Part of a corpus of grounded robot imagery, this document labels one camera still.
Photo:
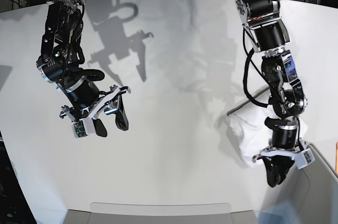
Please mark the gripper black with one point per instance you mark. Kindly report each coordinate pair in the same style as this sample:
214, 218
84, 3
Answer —
277, 167
83, 93

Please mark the white T-shirt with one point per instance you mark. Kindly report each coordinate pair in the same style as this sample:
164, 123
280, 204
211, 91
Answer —
246, 122

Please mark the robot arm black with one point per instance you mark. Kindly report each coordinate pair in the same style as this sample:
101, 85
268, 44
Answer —
60, 63
263, 25

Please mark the grey box at right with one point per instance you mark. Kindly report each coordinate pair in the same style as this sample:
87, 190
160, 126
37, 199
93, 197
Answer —
310, 194

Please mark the grey tray at bottom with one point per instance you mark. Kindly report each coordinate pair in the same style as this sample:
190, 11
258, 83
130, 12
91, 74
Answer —
135, 213

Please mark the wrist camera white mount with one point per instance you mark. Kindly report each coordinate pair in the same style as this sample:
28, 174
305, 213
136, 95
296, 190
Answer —
82, 121
302, 154

